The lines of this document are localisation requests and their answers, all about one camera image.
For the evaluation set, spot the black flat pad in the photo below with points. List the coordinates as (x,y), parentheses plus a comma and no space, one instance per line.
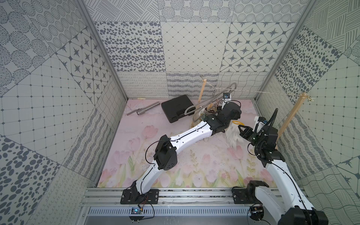
(174,109)

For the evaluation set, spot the grey metal cylinder tool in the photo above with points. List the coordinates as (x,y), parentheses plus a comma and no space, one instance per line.
(141,111)

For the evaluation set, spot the small black module right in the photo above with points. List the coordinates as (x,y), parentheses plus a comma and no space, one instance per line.
(256,213)

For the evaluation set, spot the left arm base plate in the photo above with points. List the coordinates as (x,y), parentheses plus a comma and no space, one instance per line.
(134,197)

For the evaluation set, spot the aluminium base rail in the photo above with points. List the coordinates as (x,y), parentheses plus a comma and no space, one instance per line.
(167,196)

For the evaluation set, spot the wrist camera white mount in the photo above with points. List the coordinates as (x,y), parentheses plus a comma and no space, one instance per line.
(226,98)
(259,123)

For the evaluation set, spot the wooden drying rack frame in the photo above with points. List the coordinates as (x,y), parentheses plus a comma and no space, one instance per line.
(291,115)

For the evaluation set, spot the blue dotted glove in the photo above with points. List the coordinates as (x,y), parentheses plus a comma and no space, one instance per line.
(232,135)

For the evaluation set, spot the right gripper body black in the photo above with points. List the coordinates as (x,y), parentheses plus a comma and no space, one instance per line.
(254,138)

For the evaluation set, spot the small circuit board left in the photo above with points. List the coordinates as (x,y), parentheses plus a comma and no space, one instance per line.
(136,214)

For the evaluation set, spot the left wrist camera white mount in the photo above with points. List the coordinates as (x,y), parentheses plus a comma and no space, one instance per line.
(226,98)

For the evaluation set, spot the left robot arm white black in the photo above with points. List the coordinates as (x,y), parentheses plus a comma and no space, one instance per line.
(168,148)

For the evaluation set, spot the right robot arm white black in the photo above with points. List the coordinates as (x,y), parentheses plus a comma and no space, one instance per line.
(295,209)

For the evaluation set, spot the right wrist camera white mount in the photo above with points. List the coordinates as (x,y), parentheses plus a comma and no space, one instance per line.
(259,123)

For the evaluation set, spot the grey clip hanger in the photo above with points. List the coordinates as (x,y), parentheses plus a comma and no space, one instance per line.
(211,98)

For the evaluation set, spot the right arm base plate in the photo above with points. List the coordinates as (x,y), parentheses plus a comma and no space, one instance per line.
(241,196)

